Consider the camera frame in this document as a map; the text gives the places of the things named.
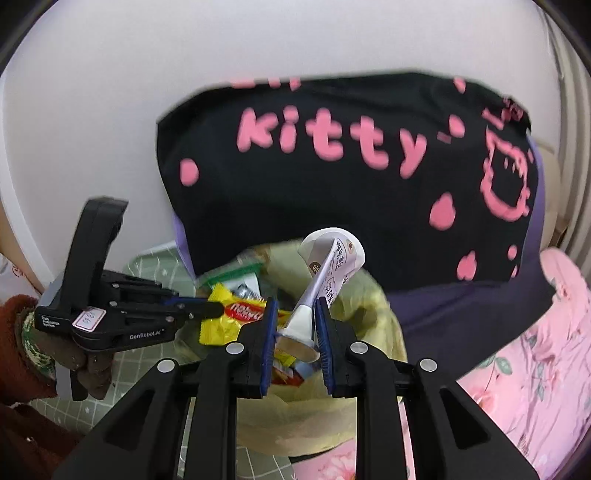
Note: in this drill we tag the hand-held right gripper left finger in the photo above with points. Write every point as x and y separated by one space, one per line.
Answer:
268 350

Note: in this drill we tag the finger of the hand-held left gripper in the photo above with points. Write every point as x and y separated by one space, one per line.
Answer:
184 301
203 313

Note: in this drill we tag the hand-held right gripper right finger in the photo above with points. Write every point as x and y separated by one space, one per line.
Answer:
323 355

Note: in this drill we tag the yellow wrapper with red label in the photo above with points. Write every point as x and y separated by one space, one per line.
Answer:
217 318

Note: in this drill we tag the red snack wrapper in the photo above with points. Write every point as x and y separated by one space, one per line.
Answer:
284 369

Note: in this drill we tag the white green milk pouch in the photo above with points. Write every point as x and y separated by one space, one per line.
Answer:
231 281

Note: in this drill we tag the yellow-green cloth bag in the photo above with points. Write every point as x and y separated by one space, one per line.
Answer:
378 314

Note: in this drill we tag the white purple drink pouch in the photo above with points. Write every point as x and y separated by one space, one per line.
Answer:
323 272

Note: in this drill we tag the person's left hand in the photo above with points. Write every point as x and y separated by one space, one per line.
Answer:
92 374

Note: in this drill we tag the green checked tablecloth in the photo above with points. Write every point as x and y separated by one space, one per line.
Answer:
138 266

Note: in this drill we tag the black Kitty cushion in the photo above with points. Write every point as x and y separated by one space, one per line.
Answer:
461 314

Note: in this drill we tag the black cushion with pink print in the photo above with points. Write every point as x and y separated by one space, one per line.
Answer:
323 184

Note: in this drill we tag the person's dark red clothing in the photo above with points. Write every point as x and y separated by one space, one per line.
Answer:
37 443

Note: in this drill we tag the pink floral bedsheet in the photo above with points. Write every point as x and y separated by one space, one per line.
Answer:
531 369

